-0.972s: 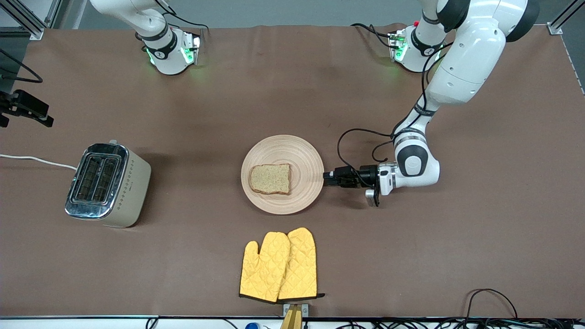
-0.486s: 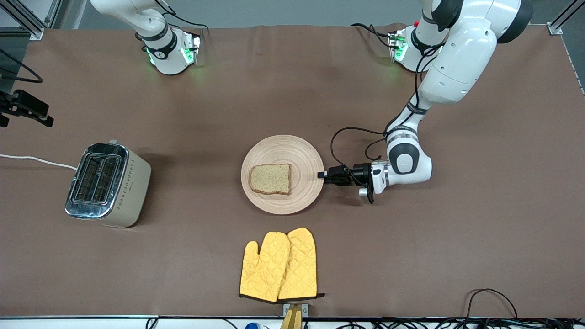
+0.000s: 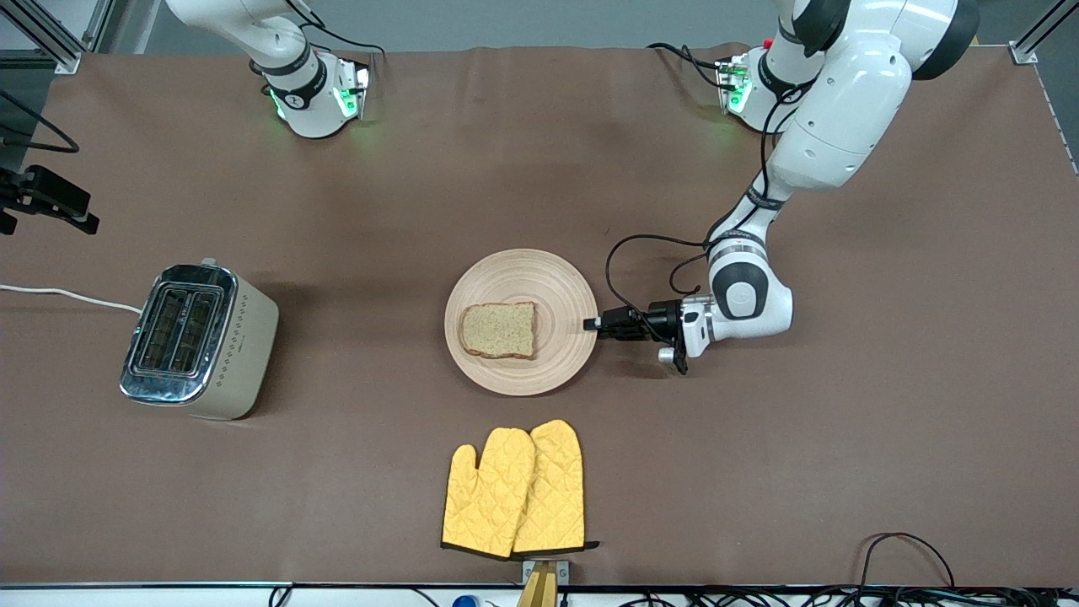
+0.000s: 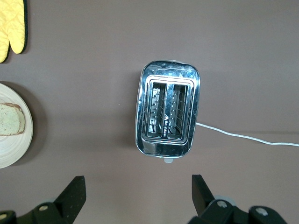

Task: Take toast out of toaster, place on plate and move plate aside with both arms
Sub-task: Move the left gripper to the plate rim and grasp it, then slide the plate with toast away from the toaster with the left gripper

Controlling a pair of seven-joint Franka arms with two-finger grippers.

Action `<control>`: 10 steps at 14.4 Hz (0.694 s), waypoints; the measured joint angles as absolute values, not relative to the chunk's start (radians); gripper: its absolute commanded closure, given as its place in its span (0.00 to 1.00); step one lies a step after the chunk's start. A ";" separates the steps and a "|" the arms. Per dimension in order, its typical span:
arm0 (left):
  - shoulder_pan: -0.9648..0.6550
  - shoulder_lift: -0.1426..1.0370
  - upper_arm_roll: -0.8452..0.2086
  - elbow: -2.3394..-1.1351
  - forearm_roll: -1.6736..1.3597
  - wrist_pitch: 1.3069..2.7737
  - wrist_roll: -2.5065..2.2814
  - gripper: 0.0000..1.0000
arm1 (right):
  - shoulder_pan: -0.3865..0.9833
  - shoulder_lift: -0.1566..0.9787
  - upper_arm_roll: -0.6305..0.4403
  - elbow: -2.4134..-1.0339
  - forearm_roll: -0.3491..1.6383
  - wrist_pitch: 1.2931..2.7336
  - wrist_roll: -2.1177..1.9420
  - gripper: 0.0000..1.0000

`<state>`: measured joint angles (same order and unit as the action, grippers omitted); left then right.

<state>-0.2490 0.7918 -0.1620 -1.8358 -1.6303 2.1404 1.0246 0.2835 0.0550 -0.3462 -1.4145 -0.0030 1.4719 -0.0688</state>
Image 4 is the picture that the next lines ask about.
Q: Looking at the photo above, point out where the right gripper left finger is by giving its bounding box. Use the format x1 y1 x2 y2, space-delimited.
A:
0 175 86 224

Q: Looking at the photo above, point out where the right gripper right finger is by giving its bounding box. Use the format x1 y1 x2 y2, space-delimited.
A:
186 175 288 224

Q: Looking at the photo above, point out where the cream and chrome toaster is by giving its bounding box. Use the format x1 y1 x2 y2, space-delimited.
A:
134 60 201 163

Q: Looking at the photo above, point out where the brown table cover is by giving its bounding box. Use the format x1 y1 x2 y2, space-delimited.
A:
0 0 299 224

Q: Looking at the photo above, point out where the round wooden plate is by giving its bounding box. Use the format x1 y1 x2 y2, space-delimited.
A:
0 83 34 169

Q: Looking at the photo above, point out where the white toaster power cable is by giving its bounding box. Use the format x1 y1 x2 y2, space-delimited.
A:
195 122 299 147

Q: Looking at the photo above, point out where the yellow quilted oven mitt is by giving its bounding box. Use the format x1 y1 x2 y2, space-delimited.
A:
0 0 29 63

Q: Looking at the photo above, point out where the brown toast slice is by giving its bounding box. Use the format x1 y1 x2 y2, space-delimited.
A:
0 102 26 137

